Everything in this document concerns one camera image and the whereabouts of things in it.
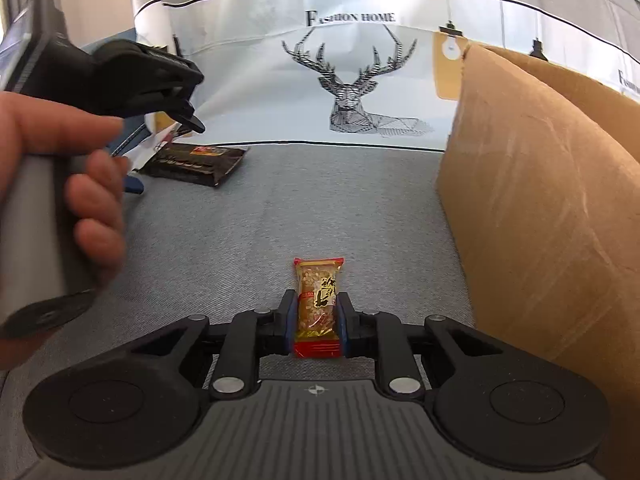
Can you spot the peanut bar packet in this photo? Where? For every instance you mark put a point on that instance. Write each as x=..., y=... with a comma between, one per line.
x=318, y=300

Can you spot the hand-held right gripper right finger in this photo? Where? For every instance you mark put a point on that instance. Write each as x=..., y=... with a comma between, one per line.
x=345, y=321

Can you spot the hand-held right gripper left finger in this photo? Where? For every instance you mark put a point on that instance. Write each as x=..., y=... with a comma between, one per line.
x=287, y=321

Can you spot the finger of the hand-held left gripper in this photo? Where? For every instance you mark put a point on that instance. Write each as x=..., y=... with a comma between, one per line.
x=134, y=185
x=192, y=121

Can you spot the black chocolate packet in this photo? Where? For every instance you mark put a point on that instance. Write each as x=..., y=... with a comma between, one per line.
x=195, y=165

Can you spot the cardboard box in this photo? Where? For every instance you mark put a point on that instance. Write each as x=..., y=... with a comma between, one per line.
x=525, y=185

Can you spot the person's left hand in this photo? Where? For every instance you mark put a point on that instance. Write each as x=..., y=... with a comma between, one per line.
x=50, y=125

